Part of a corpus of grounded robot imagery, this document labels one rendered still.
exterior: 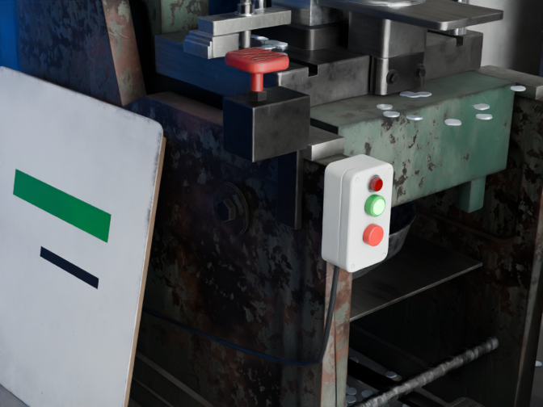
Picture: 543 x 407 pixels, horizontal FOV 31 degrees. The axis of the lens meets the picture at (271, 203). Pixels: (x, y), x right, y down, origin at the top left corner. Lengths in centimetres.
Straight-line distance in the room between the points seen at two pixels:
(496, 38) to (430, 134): 250
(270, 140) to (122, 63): 47
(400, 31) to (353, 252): 37
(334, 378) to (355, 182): 32
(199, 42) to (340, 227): 37
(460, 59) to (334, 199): 48
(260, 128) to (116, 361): 61
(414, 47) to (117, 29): 48
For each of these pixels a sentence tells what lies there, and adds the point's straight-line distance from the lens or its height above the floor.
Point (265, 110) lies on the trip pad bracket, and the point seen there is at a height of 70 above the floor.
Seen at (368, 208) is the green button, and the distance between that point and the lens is 121.
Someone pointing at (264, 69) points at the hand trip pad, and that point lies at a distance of 116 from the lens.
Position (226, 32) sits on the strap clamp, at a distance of 143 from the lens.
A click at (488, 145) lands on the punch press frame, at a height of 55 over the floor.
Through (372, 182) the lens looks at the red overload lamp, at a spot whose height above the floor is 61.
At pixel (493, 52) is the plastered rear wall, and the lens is 394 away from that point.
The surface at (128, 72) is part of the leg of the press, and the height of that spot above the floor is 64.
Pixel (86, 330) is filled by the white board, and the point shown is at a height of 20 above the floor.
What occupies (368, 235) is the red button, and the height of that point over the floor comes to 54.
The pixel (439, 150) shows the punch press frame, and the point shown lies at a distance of 148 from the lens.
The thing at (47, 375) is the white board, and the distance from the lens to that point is 183.
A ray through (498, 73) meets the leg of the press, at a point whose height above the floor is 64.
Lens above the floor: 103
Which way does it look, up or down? 22 degrees down
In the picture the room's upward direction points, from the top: 1 degrees clockwise
